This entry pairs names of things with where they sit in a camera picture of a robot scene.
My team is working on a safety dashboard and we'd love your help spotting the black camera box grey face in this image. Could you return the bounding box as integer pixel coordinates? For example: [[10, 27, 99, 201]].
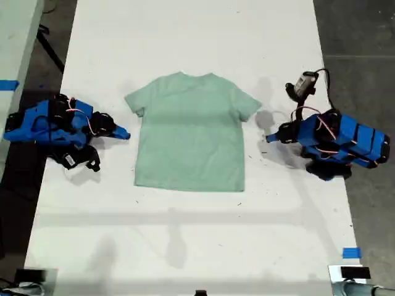
[[294, 71, 316, 95]]

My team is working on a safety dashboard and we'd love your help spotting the black camera cable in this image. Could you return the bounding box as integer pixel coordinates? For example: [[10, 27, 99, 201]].
[[313, 68, 339, 113]]

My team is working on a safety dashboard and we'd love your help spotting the black tripod leg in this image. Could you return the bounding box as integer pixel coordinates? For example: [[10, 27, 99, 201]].
[[36, 26, 66, 74]]

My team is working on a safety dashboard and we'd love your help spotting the pale green t-shirt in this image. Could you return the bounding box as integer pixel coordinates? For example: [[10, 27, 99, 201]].
[[123, 71, 263, 194]]

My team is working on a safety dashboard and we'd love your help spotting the small black box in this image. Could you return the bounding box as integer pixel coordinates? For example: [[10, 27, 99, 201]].
[[340, 266, 371, 280], [14, 268, 47, 283]]

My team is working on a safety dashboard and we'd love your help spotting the pale side table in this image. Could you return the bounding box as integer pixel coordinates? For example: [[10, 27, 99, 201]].
[[0, 0, 46, 183]]

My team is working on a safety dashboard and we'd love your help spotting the pale teal bundle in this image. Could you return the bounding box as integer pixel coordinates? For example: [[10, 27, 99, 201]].
[[332, 281, 395, 296], [0, 282, 47, 296]]

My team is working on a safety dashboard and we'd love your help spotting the black camera box white label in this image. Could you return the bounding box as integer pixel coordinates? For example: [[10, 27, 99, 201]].
[[63, 153, 78, 170]]

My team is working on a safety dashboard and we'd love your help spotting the black camera stalk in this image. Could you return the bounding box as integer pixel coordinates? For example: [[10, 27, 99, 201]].
[[49, 144, 101, 173], [285, 82, 317, 124]]

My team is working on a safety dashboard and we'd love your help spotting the blue tape strip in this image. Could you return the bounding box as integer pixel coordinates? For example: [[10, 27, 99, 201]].
[[0, 79, 20, 91], [342, 247, 362, 260]]

